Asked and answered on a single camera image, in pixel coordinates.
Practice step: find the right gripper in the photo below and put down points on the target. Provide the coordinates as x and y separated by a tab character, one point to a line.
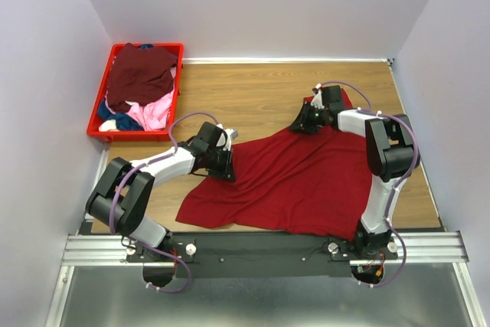
301	122

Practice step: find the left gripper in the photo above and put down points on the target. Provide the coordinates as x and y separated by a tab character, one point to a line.
227	171

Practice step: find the red t-shirt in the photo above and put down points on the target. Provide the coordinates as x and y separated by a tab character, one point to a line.
302	184

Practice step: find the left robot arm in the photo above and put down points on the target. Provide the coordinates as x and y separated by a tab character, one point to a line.
121	195

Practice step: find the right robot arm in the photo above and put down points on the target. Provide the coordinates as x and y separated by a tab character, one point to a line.
392	155

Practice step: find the pink t-shirt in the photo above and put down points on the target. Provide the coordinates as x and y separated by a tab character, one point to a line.
154	116

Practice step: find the white garment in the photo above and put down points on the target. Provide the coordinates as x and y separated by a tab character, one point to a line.
108	126

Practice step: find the maroon t-shirt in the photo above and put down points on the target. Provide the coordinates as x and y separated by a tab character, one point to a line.
158	78

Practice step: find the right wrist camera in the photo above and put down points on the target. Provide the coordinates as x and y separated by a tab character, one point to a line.
317	101

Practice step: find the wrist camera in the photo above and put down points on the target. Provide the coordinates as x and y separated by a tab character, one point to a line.
317	101
226	139

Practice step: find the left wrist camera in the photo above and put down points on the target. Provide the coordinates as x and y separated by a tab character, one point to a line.
226	139

